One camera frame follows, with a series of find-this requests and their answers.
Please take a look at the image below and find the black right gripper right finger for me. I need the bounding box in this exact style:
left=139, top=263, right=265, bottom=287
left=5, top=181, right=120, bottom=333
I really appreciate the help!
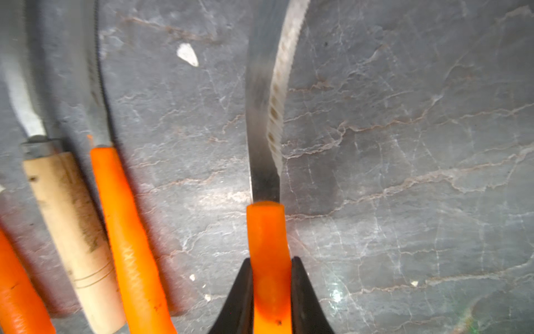
left=291, top=257, right=335, bottom=334

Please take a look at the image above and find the white paper scrap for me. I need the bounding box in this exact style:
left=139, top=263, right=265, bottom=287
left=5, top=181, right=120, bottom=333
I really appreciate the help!
left=176, top=43, right=199, bottom=68

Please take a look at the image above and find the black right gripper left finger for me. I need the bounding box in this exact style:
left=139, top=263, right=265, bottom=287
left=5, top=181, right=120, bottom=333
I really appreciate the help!
left=208, top=258, right=254, bottom=334

